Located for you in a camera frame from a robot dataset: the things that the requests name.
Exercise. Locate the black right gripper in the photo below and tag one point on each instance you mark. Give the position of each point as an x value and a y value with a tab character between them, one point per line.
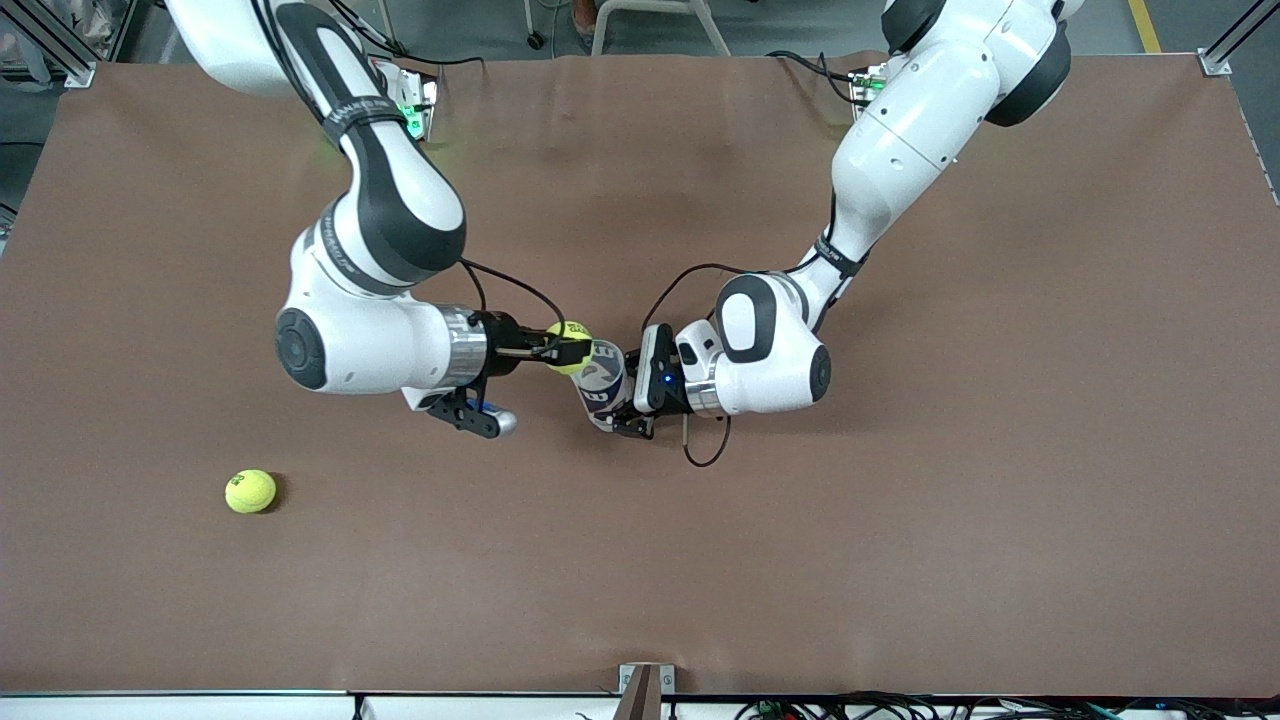
503	343

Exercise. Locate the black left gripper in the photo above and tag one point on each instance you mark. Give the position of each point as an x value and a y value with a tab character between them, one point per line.
661	383

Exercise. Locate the yellow tennis ball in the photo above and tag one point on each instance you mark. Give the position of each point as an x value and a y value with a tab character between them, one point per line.
570	330
250	491

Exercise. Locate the clear tennis ball can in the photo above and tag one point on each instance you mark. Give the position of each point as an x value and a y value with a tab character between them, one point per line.
600	385

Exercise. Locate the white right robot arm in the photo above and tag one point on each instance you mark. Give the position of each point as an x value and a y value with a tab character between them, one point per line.
390	200

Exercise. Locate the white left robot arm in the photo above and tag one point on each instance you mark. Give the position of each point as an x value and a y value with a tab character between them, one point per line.
900	130

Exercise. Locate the brown table cover sheet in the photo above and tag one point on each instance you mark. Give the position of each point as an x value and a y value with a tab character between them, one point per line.
640	550

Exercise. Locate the chair leg with caster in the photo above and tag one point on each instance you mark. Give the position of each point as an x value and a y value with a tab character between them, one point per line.
538	40

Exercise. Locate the grey bracket with brown post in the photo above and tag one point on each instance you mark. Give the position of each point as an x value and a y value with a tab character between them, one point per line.
640	695

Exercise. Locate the white stool frame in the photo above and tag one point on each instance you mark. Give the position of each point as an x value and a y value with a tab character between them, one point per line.
720	40

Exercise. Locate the white table edge rail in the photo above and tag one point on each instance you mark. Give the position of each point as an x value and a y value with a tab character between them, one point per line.
200	708

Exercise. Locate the silver aluminium frame profile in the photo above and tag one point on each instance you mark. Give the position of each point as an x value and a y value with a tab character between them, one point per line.
1215	62
75	72

